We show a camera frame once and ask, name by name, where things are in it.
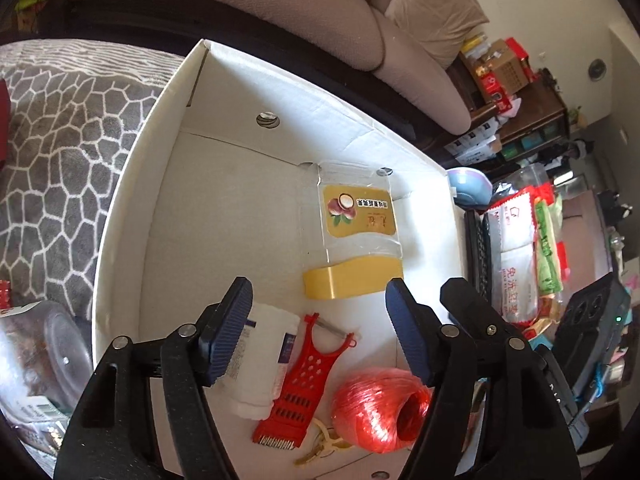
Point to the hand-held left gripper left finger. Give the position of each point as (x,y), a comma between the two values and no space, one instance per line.
(227,332)

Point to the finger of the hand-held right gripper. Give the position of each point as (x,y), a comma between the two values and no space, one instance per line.
(470,310)

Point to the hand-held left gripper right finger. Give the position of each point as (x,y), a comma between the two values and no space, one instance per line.
(405,330)

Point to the white plastic bottle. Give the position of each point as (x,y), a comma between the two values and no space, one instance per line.
(265,355)

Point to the red twine ball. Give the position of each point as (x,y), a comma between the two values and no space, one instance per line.
(375,405)

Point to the red grater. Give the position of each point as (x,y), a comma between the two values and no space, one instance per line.
(300,385)

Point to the clear jar with yellow lid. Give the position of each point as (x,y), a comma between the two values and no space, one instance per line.
(357,240)

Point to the white cardboard box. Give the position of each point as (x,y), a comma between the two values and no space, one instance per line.
(225,210)

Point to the clear plastic food container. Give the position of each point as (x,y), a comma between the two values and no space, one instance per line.
(45,360)

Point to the black remote control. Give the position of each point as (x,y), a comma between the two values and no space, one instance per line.
(477,250)

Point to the white and red snack bag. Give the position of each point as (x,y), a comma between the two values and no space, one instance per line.
(515,260)

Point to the green snack bag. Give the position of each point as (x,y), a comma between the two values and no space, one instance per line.
(547,245)

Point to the blue bowl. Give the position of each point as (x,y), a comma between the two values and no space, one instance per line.
(467,187)

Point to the clear zip bag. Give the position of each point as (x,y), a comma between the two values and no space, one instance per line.
(525,180)

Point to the dark wooden cabinet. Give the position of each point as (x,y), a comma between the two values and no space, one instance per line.
(530,120)

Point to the red gift box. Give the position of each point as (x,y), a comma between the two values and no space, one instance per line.
(495,92)

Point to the brown cardboard box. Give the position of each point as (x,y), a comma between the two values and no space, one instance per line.
(505,67)

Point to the grey patterned blanket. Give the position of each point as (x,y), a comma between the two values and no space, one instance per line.
(60,135)

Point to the yellow bottle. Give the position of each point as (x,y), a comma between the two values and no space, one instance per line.
(472,44)

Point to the red pouch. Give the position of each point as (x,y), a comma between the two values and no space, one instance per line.
(3,120)

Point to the brown sofa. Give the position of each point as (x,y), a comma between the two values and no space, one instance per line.
(300,10)

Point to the round wall clock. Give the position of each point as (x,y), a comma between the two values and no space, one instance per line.
(597,69)

